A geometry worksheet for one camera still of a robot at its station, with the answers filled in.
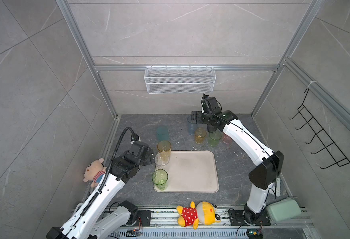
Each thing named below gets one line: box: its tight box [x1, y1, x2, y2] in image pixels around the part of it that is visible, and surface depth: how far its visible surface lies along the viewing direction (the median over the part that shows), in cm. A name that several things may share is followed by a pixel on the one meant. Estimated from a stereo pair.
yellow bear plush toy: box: [175, 201, 221, 230], surface depth 70 cm
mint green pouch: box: [266, 197, 302, 222], surface depth 77 cm
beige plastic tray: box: [153, 150, 219, 193], surface depth 90 cm
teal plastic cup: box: [156, 125, 170, 141], surface depth 112 cm
